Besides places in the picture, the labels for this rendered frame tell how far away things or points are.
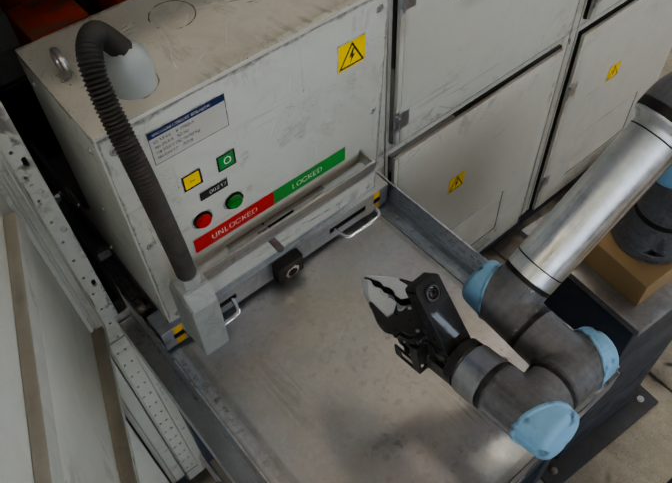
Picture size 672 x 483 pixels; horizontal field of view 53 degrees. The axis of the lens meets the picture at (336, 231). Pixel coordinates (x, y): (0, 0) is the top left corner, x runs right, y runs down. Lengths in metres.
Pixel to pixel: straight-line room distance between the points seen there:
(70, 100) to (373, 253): 0.69
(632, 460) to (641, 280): 0.85
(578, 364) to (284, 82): 0.56
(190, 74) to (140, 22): 0.14
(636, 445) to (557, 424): 1.34
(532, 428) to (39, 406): 0.56
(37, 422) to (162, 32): 0.53
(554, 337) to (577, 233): 0.14
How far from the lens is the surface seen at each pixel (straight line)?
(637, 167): 0.94
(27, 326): 0.89
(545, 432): 0.87
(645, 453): 2.20
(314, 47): 1.01
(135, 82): 0.90
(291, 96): 1.04
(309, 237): 1.31
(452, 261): 1.36
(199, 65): 0.94
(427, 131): 1.64
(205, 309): 1.05
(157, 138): 0.92
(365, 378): 1.22
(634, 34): 2.31
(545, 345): 0.94
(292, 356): 1.25
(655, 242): 1.43
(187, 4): 1.05
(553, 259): 0.94
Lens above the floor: 1.92
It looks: 51 degrees down
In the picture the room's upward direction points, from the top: 4 degrees counter-clockwise
